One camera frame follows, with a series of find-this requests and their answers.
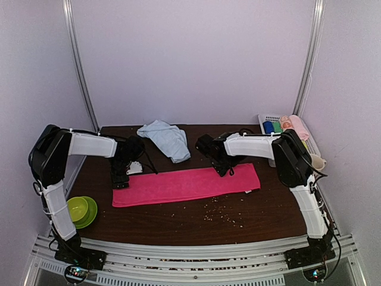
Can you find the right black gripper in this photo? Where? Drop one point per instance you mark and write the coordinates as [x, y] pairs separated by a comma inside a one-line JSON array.
[[222, 170]]

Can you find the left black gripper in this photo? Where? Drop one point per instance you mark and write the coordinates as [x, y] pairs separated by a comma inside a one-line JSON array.
[[118, 179]]

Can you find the magenta pink towel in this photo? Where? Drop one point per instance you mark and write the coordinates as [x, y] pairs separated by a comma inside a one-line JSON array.
[[185, 185]]

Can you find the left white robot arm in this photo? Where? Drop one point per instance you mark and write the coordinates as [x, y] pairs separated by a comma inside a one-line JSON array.
[[48, 160]]

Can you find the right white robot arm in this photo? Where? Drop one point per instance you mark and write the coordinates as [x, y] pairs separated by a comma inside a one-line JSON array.
[[293, 164]]

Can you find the light blue towel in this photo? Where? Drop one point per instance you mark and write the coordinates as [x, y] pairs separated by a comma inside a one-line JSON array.
[[169, 139]]

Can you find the blue rolled towel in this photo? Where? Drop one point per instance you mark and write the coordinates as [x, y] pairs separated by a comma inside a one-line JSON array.
[[268, 127]]

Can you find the green rolled towel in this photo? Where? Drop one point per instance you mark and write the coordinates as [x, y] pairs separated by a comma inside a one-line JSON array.
[[277, 127]]

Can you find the cartoon print rolled towel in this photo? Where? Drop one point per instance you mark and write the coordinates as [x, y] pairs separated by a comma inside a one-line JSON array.
[[286, 123]]

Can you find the green plate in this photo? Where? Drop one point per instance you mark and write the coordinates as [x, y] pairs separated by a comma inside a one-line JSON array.
[[92, 212]]

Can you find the green bowl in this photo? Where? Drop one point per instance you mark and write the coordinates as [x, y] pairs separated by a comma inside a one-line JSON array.
[[78, 209]]

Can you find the light pink rolled towel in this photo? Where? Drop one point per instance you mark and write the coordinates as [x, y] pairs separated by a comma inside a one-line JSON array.
[[299, 127]]

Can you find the white plastic basket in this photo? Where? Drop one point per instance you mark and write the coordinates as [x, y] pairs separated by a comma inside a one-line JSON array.
[[310, 144]]

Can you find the cream patterned mug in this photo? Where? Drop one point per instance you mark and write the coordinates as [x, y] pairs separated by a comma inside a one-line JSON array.
[[317, 162]]

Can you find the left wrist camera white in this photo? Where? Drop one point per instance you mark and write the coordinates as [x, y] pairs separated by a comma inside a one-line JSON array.
[[134, 168]]

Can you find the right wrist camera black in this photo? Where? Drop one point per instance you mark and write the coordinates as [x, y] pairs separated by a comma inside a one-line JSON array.
[[207, 146]]

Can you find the aluminium front rail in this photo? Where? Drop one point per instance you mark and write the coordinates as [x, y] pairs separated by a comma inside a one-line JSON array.
[[261, 263]]

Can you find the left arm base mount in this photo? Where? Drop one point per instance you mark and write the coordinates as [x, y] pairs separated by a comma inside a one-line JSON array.
[[83, 257]]

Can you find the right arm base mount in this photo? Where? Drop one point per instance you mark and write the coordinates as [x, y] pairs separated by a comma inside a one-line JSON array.
[[310, 255]]

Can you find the right aluminium post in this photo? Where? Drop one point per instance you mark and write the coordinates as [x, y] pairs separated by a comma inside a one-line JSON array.
[[312, 51]]

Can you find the aluminium post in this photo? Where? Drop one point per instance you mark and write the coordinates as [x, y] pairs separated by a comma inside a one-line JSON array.
[[312, 51], [69, 20]]

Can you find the left aluminium post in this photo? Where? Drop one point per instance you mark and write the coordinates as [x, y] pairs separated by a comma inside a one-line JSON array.
[[69, 20]]

